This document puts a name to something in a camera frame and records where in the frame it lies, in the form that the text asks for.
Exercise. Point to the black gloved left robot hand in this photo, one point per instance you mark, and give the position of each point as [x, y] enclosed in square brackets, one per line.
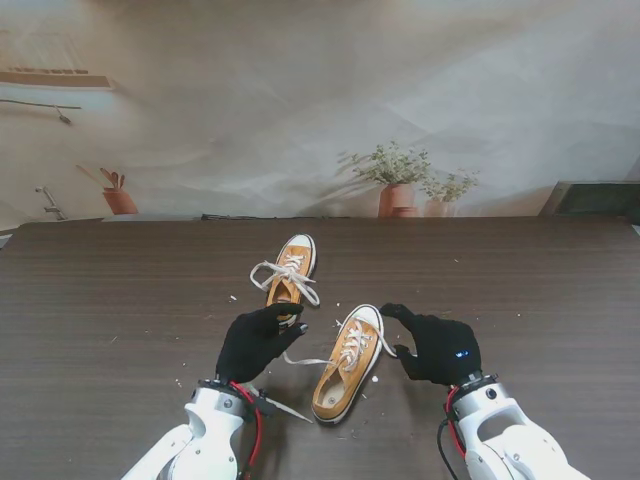
[250, 345]

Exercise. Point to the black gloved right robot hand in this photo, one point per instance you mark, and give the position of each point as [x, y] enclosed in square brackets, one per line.
[440, 350]

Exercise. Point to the white shoelace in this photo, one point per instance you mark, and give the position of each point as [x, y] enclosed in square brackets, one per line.
[310, 361]
[260, 285]

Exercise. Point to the yellow canvas sneaker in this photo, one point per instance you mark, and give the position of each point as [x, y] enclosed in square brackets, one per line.
[330, 400]
[285, 272]

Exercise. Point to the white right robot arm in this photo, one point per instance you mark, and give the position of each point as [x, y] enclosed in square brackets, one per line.
[505, 435]

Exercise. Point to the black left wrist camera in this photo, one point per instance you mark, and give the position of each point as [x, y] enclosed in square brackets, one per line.
[264, 400]

